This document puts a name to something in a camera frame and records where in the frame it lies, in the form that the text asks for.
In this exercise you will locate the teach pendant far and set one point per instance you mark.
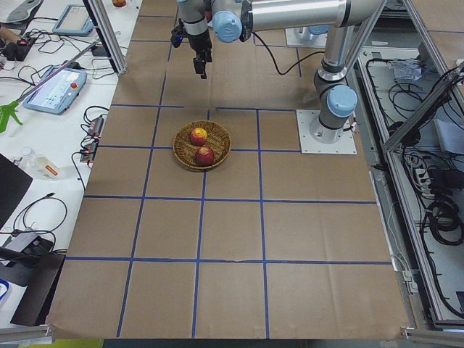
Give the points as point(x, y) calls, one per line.
point(74, 21)

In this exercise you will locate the green tipped metal rod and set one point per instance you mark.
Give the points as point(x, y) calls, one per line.
point(8, 110)

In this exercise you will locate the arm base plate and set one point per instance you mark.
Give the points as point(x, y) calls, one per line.
point(307, 37)
point(314, 138)

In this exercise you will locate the red yellow apple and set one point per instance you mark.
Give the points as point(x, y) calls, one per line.
point(198, 136)

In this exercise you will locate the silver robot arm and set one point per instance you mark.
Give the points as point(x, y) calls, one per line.
point(349, 23)

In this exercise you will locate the teach pendant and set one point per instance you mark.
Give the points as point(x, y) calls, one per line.
point(58, 93)
point(74, 21)

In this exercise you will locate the aluminium frame post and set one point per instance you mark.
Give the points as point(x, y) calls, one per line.
point(106, 34)

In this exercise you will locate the plastic bottle on desk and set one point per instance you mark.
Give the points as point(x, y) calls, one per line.
point(41, 164)

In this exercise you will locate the dark red apple in basket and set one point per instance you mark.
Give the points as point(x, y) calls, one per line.
point(204, 156)

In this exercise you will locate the black box on desk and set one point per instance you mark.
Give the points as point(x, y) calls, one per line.
point(32, 283)

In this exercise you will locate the teach pendant near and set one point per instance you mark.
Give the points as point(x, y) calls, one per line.
point(58, 93)

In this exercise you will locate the round wicker basket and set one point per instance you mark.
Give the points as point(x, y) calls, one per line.
point(218, 139)

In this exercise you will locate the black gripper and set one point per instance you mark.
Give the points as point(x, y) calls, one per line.
point(200, 43)

